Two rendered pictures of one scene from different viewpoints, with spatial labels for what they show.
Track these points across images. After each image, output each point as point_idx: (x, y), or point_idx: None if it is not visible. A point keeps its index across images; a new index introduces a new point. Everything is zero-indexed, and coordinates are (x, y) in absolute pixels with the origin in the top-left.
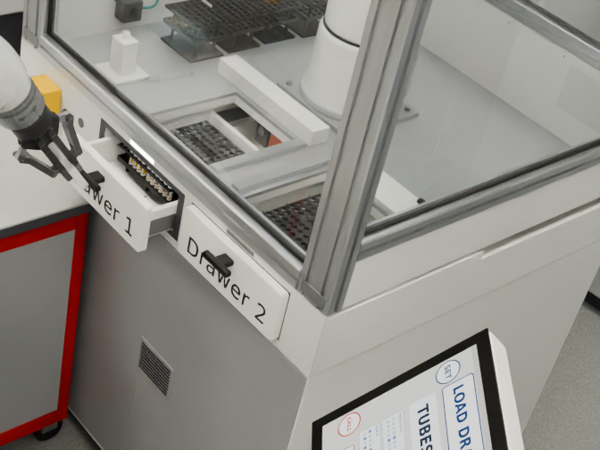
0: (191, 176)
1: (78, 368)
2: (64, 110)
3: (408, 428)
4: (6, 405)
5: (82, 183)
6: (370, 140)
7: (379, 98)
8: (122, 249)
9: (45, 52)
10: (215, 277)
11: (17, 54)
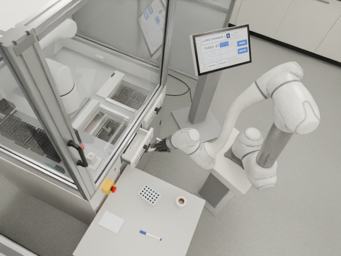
0: (143, 117)
1: None
2: (157, 139)
3: (207, 51)
4: None
5: None
6: (170, 46)
7: (171, 37)
8: None
9: (100, 185)
10: (152, 116)
11: (178, 130)
